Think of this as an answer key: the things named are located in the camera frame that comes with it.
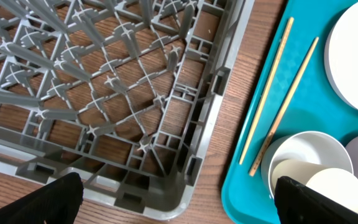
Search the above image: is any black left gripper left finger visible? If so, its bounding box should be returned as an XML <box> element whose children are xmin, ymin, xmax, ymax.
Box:
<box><xmin>0</xmin><ymin>172</ymin><xmax>83</xmax><ymax>224</ymax></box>

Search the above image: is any grey plastic dish rack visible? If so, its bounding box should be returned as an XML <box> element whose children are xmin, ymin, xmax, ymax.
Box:
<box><xmin>0</xmin><ymin>0</ymin><xmax>254</xmax><ymax>220</ymax></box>

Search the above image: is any wooden chopstick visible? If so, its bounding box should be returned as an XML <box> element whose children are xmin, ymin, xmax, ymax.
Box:
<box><xmin>239</xmin><ymin>17</ymin><xmax>295</xmax><ymax>165</ymax></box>
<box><xmin>249</xmin><ymin>37</ymin><xmax>319</xmax><ymax>177</ymax></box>

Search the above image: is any left wooden chopstick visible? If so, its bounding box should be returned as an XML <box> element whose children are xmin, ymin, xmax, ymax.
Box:
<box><xmin>239</xmin><ymin>17</ymin><xmax>295</xmax><ymax>165</ymax></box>

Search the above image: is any white paper cup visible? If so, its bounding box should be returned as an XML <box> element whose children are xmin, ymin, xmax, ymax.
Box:
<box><xmin>270</xmin><ymin>159</ymin><xmax>358</xmax><ymax>214</ymax></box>

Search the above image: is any grey bowl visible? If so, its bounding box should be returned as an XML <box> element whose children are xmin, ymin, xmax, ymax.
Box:
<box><xmin>260</xmin><ymin>131</ymin><xmax>354</xmax><ymax>197</ymax></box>

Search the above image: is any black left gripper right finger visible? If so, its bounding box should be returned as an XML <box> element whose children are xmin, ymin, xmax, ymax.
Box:
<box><xmin>274</xmin><ymin>176</ymin><xmax>358</xmax><ymax>224</ymax></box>

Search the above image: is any large white plate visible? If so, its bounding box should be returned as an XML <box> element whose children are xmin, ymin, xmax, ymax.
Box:
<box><xmin>324</xmin><ymin>2</ymin><xmax>358</xmax><ymax>110</ymax></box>

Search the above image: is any right wooden chopstick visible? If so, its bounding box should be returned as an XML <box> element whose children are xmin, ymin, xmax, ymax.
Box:
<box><xmin>249</xmin><ymin>37</ymin><xmax>319</xmax><ymax>177</ymax></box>

